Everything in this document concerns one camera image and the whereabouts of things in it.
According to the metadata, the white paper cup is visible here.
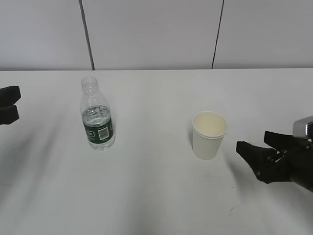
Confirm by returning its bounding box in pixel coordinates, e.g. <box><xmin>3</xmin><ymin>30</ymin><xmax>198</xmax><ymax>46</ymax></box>
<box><xmin>192</xmin><ymin>111</ymin><xmax>228</xmax><ymax>160</ymax></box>

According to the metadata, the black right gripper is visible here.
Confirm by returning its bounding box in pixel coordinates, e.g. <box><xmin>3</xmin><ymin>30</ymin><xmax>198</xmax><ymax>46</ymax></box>
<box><xmin>236</xmin><ymin>131</ymin><xmax>313</xmax><ymax>191</ymax></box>

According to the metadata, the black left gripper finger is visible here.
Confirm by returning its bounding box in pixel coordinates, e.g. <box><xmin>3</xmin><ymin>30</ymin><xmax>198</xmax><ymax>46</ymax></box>
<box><xmin>0</xmin><ymin>105</ymin><xmax>19</xmax><ymax>125</ymax></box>
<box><xmin>0</xmin><ymin>86</ymin><xmax>21</xmax><ymax>107</ymax></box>

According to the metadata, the clear water bottle green label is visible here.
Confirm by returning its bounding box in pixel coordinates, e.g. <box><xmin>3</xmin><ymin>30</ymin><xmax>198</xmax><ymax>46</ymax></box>
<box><xmin>80</xmin><ymin>77</ymin><xmax>115</xmax><ymax>151</ymax></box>

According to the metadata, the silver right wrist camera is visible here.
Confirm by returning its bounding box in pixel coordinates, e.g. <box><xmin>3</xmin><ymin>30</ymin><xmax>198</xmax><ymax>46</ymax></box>
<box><xmin>292</xmin><ymin>116</ymin><xmax>313</xmax><ymax>140</ymax></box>

